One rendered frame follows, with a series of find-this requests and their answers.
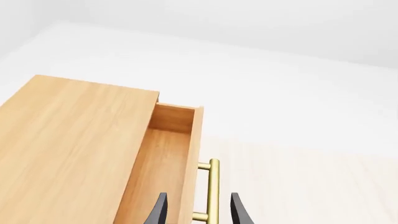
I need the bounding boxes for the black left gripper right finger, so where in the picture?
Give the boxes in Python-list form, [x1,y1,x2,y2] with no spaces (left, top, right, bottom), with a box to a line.
[230,192,256,224]

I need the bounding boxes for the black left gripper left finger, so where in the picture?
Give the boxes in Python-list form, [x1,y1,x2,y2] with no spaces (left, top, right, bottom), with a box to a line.
[143,192,169,224]

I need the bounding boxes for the wooden drawer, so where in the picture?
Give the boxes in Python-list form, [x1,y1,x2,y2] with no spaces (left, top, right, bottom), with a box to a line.
[113,101,205,224]

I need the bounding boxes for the wooden cabinet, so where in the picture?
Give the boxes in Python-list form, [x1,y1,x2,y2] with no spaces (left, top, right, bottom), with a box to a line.
[0,74,160,224]

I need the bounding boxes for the brass drawer handle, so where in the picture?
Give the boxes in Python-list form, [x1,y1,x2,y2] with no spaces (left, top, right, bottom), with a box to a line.
[192,158,220,224]

